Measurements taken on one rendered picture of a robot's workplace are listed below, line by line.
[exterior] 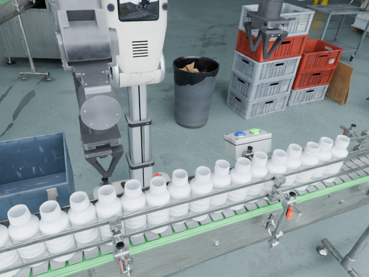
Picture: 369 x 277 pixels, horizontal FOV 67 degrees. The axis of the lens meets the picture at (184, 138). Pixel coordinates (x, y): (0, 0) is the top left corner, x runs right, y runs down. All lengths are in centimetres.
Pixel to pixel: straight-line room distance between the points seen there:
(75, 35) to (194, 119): 247
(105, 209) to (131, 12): 67
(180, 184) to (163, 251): 21
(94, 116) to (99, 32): 12
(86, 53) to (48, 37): 394
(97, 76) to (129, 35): 67
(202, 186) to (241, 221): 20
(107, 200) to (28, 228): 17
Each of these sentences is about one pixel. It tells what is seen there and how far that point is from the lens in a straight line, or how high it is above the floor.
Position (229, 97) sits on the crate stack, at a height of 11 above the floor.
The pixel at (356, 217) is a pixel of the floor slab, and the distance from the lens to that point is 253.
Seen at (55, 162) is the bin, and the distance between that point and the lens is 135.
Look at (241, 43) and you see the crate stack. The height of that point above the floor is 76.
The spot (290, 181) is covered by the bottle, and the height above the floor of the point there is 106.
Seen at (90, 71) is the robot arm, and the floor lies 147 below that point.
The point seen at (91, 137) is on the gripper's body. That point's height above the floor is 135.
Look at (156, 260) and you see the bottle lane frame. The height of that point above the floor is 92.
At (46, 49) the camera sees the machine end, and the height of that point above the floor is 25.
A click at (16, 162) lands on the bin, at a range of 135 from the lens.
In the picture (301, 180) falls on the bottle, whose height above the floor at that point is 105.
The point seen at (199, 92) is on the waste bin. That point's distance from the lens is 269.
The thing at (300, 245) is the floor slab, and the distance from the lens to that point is 216.
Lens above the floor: 164
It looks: 36 degrees down
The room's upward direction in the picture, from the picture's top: 4 degrees clockwise
